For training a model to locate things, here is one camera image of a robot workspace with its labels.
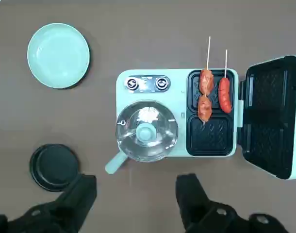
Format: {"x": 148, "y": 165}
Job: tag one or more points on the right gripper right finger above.
{"x": 194, "y": 206}

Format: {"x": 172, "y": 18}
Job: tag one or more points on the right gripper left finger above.
{"x": 65, "y": 206}

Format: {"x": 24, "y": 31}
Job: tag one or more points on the silver black control knob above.
{"x": 132, "y": 84}
{"x": 161, "y": 83}

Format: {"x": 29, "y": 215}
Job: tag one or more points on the mint green cooking machine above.
{"x": 177, "y": 80}

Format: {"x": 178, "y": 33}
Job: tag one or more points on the skewer with one red sausage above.
{"x": 225, "y": 97}

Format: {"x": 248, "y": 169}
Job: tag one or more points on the skewer with two sausage pieces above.
{"x": 206, "y": 82}

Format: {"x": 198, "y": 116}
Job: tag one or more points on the pale green round plate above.
{"x": 58, "y": 55}

